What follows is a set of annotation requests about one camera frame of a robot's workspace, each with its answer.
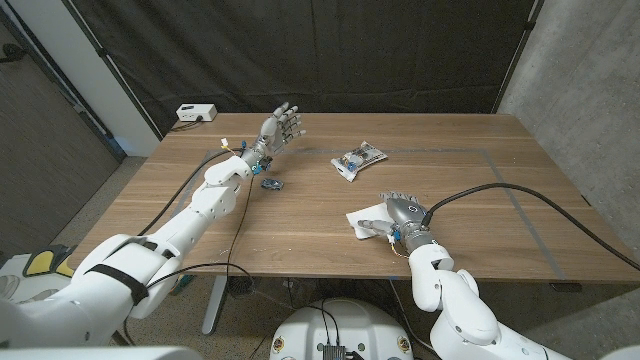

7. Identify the black power strip cable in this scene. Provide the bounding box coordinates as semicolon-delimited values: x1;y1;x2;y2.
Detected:
169;116;204;133

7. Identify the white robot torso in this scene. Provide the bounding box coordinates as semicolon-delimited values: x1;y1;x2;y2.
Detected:
269;298;415;360

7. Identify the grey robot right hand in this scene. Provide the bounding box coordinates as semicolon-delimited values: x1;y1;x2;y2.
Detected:
356;190;437;254

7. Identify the grey metal table leg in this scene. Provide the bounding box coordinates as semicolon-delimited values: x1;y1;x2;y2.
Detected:
202;275;229;335

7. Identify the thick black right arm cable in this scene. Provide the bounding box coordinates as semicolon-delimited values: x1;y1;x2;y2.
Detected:
422;182;640;274

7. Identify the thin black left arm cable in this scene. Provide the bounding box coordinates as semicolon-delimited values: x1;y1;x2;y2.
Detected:
144;172;257;291

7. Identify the black torso cable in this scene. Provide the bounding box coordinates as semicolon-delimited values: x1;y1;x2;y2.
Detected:
287;279;346;351

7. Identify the grey sneaker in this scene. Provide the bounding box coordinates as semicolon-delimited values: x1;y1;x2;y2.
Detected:
0;273;21;301
22;288;62;304

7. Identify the black backdrop curtain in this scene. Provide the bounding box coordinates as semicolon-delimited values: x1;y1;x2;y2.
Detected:
62;0;544;136

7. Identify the white floor mat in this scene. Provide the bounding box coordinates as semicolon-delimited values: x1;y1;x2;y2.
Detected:
0;253;96;306

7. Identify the clear bag of parts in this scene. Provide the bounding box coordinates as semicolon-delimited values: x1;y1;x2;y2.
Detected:
330;140;389;183

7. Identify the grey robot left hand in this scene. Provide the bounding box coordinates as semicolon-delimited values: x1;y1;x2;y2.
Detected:
240;101;307;174

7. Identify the white mailer package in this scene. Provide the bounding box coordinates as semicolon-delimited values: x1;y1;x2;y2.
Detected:
345;201;401;240

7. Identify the black door handle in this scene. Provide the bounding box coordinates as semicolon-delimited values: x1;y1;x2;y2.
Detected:
0;43;27;65

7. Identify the black round object under table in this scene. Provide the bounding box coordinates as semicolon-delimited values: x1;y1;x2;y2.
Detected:
227;276;256;297

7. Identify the black backdrop stand pole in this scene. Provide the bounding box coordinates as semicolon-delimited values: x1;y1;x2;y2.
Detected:
62;0;164;141
492;0;544;114

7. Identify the grey floor cable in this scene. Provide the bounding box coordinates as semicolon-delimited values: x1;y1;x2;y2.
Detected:
388;279;441;356

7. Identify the yellow black foot pedal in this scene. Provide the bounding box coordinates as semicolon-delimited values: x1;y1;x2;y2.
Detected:
22;243;84;280

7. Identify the white power strip box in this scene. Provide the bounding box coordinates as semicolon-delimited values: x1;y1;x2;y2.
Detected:
175;103;218;123

